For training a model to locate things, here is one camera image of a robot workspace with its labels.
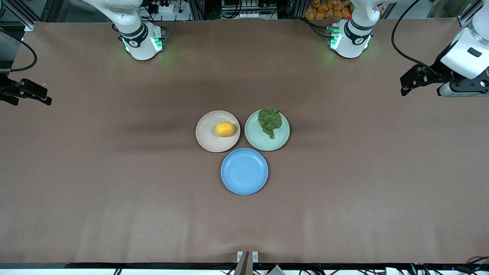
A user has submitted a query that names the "bag of oranges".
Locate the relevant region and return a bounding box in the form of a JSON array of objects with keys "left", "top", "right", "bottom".
[{"left": 305, "top": 0, "right": 354, "bottom": 20}]

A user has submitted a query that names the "pale green round plate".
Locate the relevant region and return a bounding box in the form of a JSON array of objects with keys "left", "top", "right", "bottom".
[{"left": 244, "top": 109, "right": 290, "bottom": 151}]

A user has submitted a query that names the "blue round plate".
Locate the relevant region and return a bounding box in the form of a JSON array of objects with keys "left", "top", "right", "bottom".
[{"left": 221, "top": 148, "right": 269, "bottom": 195}]

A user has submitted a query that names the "green lettuce leaf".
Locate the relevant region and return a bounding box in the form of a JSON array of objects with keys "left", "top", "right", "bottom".
[{"left": 257, "top": 108, "right": 283, "bottom": 139}]

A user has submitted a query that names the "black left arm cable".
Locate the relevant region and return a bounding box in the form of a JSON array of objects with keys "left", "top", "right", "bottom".
[{"left": 391, "top": 0, "right": 440, "bottom": 75}]

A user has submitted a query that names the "white power strip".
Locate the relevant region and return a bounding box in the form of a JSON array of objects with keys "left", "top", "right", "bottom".
[{"left": 147, "top": 0, "right": 181, "bottom": 14}]

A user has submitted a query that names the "beige round plate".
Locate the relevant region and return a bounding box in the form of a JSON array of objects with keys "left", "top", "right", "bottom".
[{"left": 196, "top": 110, "right": 241, "bottom": 153}]

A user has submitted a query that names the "metal table edge bracket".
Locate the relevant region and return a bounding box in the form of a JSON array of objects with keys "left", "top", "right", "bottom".
[{"left": 234, "top": 251, "right": 259, "bottom": 275}]

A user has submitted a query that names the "yellow lemon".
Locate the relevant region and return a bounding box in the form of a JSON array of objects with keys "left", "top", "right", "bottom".
[{"left": 215, "top": 121, "right": 237, "bottom": 137}]

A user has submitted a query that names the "black base cable bundle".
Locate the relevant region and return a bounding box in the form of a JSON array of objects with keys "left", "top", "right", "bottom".
[{"left": 302, "top": 17, "right": 334, "bottom": 39}]

